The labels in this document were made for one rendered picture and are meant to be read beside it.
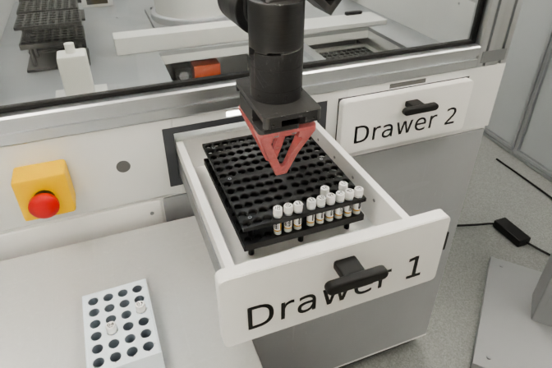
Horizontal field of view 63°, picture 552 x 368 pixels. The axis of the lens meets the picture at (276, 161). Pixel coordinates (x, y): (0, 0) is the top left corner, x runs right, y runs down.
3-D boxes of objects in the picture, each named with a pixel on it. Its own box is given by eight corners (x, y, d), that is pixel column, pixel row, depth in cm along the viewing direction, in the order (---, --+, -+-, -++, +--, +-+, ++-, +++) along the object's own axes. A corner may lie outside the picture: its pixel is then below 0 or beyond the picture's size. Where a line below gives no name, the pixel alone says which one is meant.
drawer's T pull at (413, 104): (438, 110, 85) (439, 103, 84) (404, 117, 83) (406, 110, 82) (426, 102, 88) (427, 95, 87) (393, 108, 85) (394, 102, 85)
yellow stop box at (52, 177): (76, 213, 69) (65, 175, 65) (24, 225, 67) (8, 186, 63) (75, 195, 73) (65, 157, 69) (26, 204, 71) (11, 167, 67)
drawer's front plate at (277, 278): (434, 279, 61) (452, 215, 55) (224, 349, 52) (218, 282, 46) (426, 269, 62) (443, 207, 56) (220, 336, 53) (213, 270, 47)
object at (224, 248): (418, 264, 61) (426, 231, 57) (233, 324, 53) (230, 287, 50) (298, 129, 92) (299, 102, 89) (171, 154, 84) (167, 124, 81)
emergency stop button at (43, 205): (62, 218, 66) (55, 195, 63) (32, 224, 64) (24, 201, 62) (62, 205, 68) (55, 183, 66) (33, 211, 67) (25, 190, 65)
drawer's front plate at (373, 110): (462, 129, 95) (475, 80, 89) (338, 155, 86) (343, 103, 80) (457, 125, 97) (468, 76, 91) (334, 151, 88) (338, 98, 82)
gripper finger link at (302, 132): (291, 147, 59) (292, 81, 54) (314, 178, 54) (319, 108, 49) (241, 158, 57) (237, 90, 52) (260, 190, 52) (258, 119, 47)
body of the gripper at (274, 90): (285, 85, 56) (286, 25, 52) (321, 123, 48) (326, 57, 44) (235, 93, 54) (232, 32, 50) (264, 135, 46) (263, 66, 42)
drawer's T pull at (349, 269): (388, 278, 50) (390, 269, 49) (328, 298, 48) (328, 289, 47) (371, 256, 53) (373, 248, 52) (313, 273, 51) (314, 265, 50)
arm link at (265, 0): (260, -5, 41) (316, -12, 43) (232, -21, 46) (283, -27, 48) (262, 68, 44) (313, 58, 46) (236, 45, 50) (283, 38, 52)
